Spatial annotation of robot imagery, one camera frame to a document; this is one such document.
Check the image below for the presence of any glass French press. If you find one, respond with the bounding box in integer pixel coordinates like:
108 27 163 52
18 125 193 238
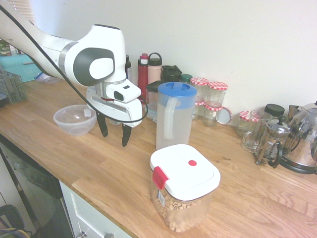
255 115 291 169

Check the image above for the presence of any jar with black lid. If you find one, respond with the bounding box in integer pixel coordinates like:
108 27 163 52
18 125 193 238
264 103 285 119

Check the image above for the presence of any white cabinet drawer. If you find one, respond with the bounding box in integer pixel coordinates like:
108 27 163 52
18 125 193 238
58 180 133 238

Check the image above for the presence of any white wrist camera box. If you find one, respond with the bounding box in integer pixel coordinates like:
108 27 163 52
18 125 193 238
106 80 142 104

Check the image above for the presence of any cereal container with white lid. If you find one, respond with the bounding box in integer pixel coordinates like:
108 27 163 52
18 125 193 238
149 144 221 233

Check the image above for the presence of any teal-rimmed food storage box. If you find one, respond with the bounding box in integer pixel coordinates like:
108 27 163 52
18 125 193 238
144 101 159 124

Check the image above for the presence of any loose red checkered lid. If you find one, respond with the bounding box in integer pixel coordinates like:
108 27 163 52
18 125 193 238
217 107 233 125

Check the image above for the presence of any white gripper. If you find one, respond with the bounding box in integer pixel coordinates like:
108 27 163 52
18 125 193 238
86 87 144 148

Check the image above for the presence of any black protein powder tub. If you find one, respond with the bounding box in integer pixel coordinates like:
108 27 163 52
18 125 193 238
125 54 132 82

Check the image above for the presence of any red water bottle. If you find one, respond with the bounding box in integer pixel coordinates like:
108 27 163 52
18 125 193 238
137 53 150 100

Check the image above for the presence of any clear glass mug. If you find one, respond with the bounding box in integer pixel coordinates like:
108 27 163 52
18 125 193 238
241 110 273 153

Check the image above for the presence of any grey plastic basket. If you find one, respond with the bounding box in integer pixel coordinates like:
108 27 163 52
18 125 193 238
0 69 28 105

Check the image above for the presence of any teal bread box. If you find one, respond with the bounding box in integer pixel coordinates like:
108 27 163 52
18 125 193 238
0 53 45 83

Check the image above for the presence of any pink bottle with black cap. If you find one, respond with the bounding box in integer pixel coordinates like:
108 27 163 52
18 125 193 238
148 52 163 85

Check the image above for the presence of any white window blind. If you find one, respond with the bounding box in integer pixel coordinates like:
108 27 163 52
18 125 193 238
24 0 36 24

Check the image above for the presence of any small jar red checkered lid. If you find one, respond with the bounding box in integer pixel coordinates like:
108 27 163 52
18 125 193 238
192 97 206 121
202 102 223 127
235 111 260 138

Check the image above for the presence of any black shaker bottle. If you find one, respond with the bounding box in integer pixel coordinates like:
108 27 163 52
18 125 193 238
160 64 183 83

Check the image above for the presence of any clear plastic bowl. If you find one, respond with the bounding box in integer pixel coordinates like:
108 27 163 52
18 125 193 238
53 104 99 137

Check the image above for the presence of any clear zip bag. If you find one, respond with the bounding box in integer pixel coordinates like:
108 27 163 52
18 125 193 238
34 71 60 85

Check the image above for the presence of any tall jar red checkered lid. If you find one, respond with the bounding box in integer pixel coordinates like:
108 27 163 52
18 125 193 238
190 77 209 100
207 81 229 108

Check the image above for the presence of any green oats cup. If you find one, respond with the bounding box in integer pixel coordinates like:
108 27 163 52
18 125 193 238
0 40 12 58

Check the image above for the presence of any stainless steel kettle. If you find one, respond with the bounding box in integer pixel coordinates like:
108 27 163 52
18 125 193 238
279 100 317 176

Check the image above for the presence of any jar with green lid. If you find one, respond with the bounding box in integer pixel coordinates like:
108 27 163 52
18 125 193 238
179 73 194 84

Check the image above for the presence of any translucent pitcher with blue lid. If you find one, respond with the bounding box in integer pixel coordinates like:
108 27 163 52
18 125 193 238
155 81 198 151

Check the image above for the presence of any black dishwasher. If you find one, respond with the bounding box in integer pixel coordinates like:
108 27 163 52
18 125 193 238
0 135 74 238

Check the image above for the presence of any clear container with black lid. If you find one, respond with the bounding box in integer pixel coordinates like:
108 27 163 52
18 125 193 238
145 80 164 105

